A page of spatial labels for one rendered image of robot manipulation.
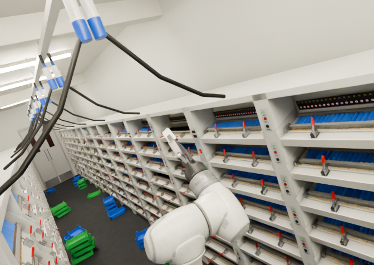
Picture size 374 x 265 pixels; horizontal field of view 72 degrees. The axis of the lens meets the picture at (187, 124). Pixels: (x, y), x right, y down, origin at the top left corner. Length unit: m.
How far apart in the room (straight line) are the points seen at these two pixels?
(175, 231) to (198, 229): 0.06
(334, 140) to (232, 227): 0.68
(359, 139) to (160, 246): 0.86
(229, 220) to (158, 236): 0.19
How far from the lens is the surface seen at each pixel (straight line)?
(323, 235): 1.66
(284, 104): 1.45
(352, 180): 1.33
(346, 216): 1.45
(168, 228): 0.70
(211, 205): 0.74
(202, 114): 1.93
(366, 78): 1.11
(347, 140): 1.23
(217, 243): 2.73
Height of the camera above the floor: 1.93
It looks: 10 degrees down
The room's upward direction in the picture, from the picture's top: 20 degrees counter-clockwise
